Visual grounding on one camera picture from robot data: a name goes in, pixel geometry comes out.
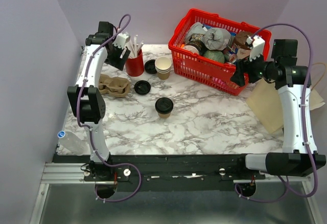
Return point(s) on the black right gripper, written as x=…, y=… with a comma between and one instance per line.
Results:
x=245, y=65

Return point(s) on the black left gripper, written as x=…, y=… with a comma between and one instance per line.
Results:
x=118, y=62

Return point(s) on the black plastic cup lid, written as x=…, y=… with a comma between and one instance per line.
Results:
x=164, y=105

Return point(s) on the brown paper coffee cup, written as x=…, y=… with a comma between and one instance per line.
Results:
x=163, y=115

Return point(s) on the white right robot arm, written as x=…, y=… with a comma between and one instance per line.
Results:
x=299, y=156

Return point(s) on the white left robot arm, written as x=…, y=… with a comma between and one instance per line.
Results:
x=86, y=101

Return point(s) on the white wrapped straws bundle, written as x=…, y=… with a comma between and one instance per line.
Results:
x=134, y=46

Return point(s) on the red straw holder cup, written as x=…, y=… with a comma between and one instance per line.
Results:
x=135, y=66

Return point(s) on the brown lidded round container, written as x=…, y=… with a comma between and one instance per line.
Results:
x=239, y=44

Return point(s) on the cardboard cup carrier tray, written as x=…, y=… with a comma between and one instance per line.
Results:
x=114, y=86

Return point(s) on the green round melon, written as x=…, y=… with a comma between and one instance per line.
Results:
x=216, y=56

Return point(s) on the beige paper bag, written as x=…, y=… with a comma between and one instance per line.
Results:
x=265, y=103

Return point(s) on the black lid near basket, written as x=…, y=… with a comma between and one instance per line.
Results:
x=150, y=67

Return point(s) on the grey crumpled bag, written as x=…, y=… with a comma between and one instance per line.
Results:
x=216, y=39

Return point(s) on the red plastic shopping basket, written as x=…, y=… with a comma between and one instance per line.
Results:
x=201, y=69

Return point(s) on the stack of paper cups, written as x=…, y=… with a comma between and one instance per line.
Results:
x=163, y=67

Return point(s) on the dark printed jar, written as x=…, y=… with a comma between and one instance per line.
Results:
x=195, y=47

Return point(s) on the clear plastic water bottle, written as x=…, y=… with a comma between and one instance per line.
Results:
x=72, y=142

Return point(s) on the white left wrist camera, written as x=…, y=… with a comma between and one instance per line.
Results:
x=121, y=40

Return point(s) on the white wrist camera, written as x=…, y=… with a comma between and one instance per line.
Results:
x=121, y=40
x=256, y=44

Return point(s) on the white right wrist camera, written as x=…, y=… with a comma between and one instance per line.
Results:
x=256, y=44

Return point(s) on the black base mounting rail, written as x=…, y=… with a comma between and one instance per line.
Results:
x=165, y=173

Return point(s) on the aluminium frame rail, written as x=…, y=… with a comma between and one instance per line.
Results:
x=62, y=173

